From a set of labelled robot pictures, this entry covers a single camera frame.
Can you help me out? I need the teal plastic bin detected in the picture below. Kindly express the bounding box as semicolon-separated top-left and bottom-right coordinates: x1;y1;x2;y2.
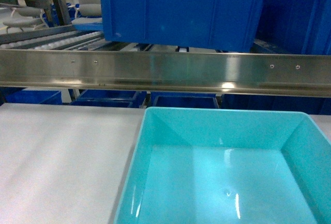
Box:
114;107;330;223

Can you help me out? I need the blue bin below centre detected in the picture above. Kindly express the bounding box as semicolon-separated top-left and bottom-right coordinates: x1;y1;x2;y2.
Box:
150;92;219;109

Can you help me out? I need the blue bin below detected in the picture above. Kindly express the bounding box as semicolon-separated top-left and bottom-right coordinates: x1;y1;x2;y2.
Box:
6;90;63;105
150;92;219;109

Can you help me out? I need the blue bin below centre-left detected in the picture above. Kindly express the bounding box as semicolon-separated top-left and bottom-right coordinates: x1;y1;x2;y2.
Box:
71;89;147;108

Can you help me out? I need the large blue plastic bin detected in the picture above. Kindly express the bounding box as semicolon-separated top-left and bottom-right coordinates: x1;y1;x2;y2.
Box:
101;0;264;52

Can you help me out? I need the grey office chair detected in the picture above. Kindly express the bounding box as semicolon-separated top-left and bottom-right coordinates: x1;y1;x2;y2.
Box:
72;0;103;31

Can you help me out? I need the white roller conveyor track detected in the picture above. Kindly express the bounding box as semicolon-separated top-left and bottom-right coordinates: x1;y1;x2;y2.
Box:
1;31;103;50

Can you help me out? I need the blue bin below left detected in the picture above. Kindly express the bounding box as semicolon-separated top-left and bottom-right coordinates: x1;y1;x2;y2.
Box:
6;90;63;105

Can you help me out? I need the blue bin at right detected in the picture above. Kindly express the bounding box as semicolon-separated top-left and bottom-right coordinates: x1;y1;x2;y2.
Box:
256;0;330;55

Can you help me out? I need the grey chair at left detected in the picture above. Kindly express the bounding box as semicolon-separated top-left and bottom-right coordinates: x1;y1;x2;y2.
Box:
1;0;51;33

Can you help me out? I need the stainless steel shelf rail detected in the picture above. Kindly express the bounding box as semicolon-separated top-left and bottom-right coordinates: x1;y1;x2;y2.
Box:
1;50;330;97

